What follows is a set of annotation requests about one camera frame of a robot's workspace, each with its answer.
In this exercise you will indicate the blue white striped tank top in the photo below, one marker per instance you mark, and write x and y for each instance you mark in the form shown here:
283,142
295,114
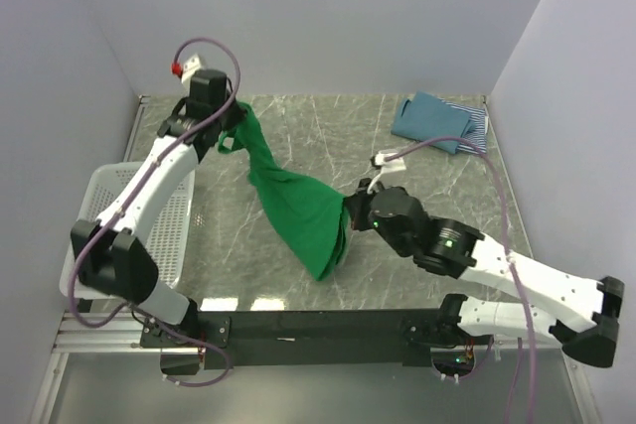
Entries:
479,118

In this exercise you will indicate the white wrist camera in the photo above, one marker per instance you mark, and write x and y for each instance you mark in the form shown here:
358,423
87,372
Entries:
384,164
184,71

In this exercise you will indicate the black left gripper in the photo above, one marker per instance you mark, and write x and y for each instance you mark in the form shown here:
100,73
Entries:
238,112

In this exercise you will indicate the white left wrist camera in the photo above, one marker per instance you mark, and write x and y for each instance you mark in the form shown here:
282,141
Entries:
184,71

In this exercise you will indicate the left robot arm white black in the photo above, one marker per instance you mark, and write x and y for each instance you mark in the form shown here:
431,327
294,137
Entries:
110,252

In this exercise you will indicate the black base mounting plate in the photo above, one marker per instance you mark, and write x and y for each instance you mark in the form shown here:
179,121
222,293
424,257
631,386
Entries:
269,338

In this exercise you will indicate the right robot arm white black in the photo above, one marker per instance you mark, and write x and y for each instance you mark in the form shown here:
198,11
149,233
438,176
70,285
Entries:
579,314

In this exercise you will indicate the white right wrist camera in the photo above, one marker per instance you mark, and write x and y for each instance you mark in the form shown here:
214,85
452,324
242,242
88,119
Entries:
384,164

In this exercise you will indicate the teal blue tank top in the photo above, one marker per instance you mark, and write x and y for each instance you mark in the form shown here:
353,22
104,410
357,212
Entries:
425,116

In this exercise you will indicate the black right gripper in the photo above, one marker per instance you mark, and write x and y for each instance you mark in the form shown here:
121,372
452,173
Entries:
356,203

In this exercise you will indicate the green tank top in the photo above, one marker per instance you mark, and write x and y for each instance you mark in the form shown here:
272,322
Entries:
309,216

